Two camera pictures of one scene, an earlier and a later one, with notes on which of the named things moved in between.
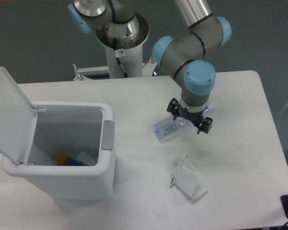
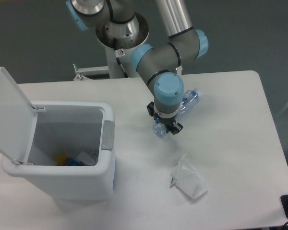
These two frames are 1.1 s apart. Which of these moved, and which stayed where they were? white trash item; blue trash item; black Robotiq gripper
Moved: black Robotiq gripper
Stayed: blue trash item; white trash item
